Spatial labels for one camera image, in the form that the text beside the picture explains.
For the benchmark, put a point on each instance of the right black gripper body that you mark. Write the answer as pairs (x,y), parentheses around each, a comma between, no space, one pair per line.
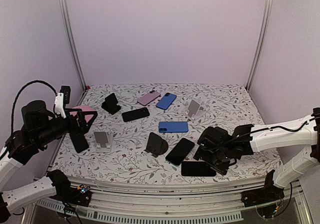
(218,159)

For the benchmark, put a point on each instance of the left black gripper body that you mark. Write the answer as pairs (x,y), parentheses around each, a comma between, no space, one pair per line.
(71,128)

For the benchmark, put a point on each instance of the black phone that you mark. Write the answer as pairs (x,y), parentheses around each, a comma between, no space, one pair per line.
(196,169)
(79,141)

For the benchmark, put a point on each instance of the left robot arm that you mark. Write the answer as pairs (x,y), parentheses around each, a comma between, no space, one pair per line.
(41,127)

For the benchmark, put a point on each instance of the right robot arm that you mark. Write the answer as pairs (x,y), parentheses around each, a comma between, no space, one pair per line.
(250,139)

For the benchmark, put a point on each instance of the black folding phone stand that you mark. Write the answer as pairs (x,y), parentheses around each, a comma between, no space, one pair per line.
(110,104)

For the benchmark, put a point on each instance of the white silver stand left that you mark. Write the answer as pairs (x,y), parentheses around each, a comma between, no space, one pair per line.
(103,141)

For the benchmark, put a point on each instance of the white silver stand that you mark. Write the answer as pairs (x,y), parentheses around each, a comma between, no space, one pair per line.
(195,110)
(103,141)

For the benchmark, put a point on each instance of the teal phone dark screen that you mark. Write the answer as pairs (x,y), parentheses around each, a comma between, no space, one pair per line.
(180,151)

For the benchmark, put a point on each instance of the white silver stand right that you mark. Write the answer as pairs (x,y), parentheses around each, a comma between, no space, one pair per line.
(195,110)

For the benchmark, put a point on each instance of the blue phone centre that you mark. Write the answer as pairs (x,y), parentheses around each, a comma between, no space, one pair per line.
(173,127)

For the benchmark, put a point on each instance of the blue phone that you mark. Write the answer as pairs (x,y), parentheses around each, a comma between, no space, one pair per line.
(166,101)
(173,127)

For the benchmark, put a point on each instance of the black phone face down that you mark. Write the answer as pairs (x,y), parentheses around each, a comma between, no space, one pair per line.
(135,114)

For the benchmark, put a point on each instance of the dark round base stand centre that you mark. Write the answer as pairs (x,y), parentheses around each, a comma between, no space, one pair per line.
(156,145)

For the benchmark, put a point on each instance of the pink phone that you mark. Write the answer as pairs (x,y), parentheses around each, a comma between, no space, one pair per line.
(148,98)

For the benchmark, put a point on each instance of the blue phone far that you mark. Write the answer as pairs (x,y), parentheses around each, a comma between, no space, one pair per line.
(166,101)

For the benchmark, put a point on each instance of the pink round dish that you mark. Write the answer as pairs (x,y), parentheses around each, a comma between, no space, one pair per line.
(83,108)

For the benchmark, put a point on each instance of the floral table mat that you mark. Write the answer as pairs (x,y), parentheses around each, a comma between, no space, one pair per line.
(226,106)

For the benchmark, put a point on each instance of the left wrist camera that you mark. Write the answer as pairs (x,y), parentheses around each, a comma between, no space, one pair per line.
(62,98)

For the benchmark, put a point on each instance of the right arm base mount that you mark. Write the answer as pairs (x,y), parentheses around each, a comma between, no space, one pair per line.
(268,193)

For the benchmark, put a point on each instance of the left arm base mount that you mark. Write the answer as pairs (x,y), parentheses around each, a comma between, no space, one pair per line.
(80,196)

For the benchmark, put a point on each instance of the left aluminium frame post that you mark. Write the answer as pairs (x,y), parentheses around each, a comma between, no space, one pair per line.
(72,44)

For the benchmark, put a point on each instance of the aluminium frame post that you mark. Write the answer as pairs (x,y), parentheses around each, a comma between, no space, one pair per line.
(72,44)
(260,43)

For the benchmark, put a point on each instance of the right aluminium frame post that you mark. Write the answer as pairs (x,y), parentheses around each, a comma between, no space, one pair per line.
(260,43)

